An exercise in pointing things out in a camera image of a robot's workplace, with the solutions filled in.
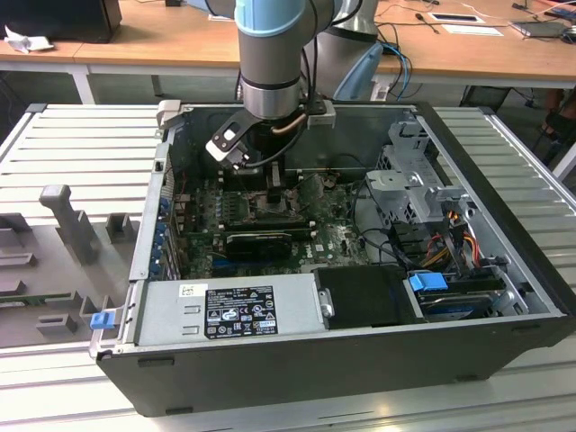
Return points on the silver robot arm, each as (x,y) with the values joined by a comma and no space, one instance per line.
(270,45)

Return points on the black RAM slot bank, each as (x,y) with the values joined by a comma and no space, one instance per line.
(270,225)
(310,179)

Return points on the CPU socket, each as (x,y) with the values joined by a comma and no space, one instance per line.
(245,209)

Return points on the black graphics card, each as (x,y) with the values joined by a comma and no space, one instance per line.
(256,245)

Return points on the green motherboard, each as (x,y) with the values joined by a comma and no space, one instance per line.
(333,234)

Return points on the pale blue teach pendant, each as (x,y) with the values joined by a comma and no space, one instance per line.
(360,72)

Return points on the blue card retention clip row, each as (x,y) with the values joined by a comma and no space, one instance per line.
(163,209)

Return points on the white paper sheet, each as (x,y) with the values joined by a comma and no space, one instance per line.
(472,29)
(220,15)

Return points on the silver drive cage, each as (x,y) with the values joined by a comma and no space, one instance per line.
(391,180)

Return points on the long wooden desk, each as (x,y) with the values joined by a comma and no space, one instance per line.
(157,40)

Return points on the silver power supply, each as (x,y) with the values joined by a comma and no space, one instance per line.
(162,315)

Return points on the blue disk carrier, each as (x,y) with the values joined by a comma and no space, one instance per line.
(425,283)

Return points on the white framed tablet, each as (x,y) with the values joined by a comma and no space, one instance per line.
(456,18)

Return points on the black PC case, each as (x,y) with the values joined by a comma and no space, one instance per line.
(270,373)

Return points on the black computer box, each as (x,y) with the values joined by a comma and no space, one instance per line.
(58,20)

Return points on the blue case latch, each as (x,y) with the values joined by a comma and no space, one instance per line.
(101,321)

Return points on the grey parts rack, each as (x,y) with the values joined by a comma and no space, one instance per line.
(54,270)

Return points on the crumpled white paper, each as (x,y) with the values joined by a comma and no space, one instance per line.
(27,42)

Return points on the hard disk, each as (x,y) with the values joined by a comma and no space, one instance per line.
(459,308)

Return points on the green RAM stick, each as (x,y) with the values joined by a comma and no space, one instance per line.
(36,298)

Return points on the grey notebook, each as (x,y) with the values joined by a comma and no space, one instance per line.
(540,29)

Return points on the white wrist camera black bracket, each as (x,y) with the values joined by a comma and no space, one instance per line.
(227,144)

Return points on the small white camera box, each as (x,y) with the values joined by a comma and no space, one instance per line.
(321,118)

